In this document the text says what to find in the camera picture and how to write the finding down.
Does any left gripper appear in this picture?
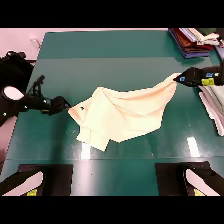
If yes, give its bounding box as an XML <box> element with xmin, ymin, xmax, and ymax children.
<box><xmin>49</xmin><ymin>95</ymin><xmax>72</xmax><ymax>116</ymax></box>

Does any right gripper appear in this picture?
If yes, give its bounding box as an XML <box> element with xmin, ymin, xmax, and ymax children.
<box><xmin>173</xmin><ymin>66</ymin><xmax>202</xmax><ymax>88</ymax></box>

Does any cream T-shirt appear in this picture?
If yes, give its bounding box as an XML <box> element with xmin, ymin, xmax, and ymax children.
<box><xmin>67</xmin><ymin>72</ymin><xmax>183</xmax><ymax>152</ymax></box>

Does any purple garment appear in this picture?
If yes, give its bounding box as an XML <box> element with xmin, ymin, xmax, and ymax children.
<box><xmin>167</xmin><ymin>28</ymin><xmax>212</xmax><ymax>60</ymax></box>

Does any grey garment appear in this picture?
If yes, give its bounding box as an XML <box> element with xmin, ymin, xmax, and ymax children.
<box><xmin>199</xmin><ymin>85</ymin><xmax>224</xmax><ymax>116</ymax></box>

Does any maroon garment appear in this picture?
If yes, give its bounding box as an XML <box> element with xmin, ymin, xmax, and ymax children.
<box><xmin>172</xmin><ymin>28</ymin><xmax>215</xmax><ymax>52</ymax></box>

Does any white garment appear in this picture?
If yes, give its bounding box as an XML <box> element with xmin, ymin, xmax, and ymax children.
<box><xmin>195</xmin><ymin>32</ymin><xmax>222</xmax><ymax>47</ymax></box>

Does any pale pink garment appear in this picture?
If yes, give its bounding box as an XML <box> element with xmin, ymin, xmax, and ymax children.
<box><xmin>198</xmin><ymin>91</ymin><xmax>224</xmax><ymax>137</ymax></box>

